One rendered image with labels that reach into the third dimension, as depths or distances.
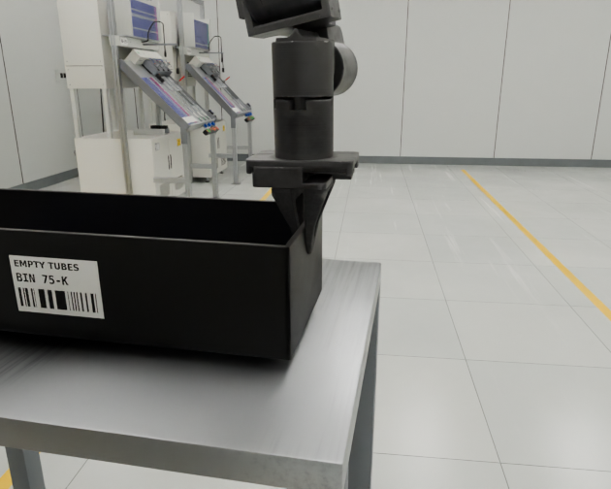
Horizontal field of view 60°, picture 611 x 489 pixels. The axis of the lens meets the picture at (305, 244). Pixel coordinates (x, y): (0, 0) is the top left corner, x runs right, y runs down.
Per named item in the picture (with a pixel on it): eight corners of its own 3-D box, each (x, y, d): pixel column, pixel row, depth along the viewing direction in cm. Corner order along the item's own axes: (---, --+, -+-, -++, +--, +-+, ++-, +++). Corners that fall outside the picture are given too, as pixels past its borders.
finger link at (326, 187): (272, 240, 59) (269, 155, 56) (336, 243, 57) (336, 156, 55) (254, 260, 52) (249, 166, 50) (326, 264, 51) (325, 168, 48)
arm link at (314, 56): (261, 29, 47) (322, 26, 45) (288, 33, 53) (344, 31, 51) (264, 110, 49) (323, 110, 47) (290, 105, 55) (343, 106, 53)
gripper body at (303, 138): (263, 167, 56) (260, 95, 54) (359, 169, 54) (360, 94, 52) (244, 179, 50) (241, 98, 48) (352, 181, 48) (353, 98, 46)
